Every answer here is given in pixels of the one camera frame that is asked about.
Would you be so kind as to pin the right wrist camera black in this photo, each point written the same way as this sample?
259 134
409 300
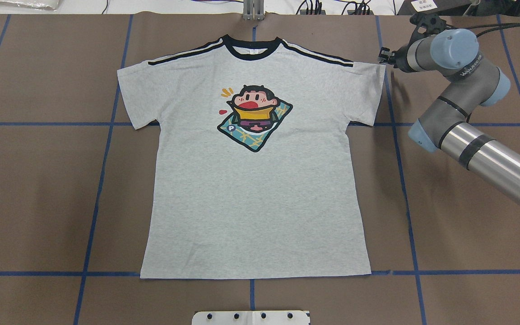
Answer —
426 25

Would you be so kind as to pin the grey cartoon print t-shirt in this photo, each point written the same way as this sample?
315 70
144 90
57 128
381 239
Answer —
254 176

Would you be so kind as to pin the white camera stand post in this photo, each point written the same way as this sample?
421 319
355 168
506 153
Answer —
273 317

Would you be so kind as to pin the aluminium frame post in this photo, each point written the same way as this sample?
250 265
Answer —
253 10

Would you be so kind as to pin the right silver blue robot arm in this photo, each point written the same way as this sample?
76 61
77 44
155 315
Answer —
474 81

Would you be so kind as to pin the clear plastic bag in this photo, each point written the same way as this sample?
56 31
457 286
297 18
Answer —
32 4

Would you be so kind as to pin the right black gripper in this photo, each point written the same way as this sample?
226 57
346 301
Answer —
400 60

